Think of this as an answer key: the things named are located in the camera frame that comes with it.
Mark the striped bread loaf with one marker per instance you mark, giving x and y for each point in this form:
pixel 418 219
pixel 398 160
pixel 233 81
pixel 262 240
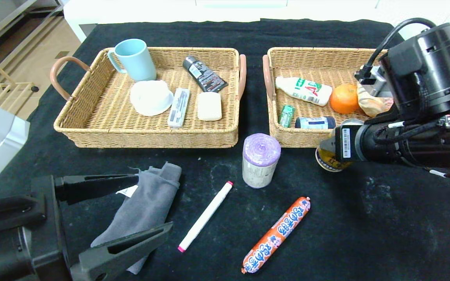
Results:
pixel 369 105

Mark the wicker basket with daily items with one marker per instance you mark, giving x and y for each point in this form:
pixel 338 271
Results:
pixel 104 113

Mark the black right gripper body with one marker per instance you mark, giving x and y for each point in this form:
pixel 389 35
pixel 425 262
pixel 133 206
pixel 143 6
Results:
pixel 346 143

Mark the grey towel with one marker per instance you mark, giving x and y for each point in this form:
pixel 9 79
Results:
pixel 150 203

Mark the wicker basket with food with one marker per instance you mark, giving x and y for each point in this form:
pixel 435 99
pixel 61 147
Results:
pixel 318 62

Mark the gold drink can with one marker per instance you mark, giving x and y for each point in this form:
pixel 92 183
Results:
pixel 328 164

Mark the dark blue small jar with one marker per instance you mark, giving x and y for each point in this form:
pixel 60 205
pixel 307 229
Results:
pixel 315 122

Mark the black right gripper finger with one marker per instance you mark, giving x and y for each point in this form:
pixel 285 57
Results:
pixel 329 146

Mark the purple trash bag roll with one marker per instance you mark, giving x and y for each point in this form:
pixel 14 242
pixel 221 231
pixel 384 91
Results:
pixel 260 164

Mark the black squeeze tube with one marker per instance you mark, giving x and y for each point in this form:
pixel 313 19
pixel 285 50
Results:
pixel 204 77

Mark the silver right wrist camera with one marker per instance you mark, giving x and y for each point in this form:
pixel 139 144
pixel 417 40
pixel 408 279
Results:
pixel 375 84

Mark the white table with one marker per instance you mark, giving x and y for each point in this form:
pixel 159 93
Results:
pixel 150 11

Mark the white marker pen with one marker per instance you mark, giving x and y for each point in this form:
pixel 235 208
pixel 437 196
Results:
pixel 205 216

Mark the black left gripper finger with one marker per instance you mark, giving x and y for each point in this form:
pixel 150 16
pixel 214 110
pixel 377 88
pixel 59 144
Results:
pixel 121 255
pixel 90 188

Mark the orange sausage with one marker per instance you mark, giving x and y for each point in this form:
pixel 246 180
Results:
pixel 275 236

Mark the light blue mug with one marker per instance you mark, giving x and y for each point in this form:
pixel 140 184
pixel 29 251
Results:
pixel 136 61

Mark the white soap bar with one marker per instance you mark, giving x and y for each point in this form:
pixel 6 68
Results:
pixel 209 106

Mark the clear toothbrush case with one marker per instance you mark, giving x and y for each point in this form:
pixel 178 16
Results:
pixel 178 108

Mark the white round dish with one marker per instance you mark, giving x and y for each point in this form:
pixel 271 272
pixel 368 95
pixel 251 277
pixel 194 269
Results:
pixel 152 96

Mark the green gum pack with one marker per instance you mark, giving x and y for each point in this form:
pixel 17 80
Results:
pixel 286 116

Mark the white milk drink bottle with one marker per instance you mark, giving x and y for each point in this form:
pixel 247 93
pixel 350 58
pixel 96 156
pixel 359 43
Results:
pixel 307 91

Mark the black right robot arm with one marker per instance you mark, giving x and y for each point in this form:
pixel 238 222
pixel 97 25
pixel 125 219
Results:
pixel 432 70

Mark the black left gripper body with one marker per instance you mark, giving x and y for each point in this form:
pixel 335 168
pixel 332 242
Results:
pixel 48 230

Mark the orange fruit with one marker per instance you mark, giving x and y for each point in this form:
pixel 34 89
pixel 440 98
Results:
pixel 344 99

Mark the light wooden rack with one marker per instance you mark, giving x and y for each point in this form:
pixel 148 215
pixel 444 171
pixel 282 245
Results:
pixel 14 84

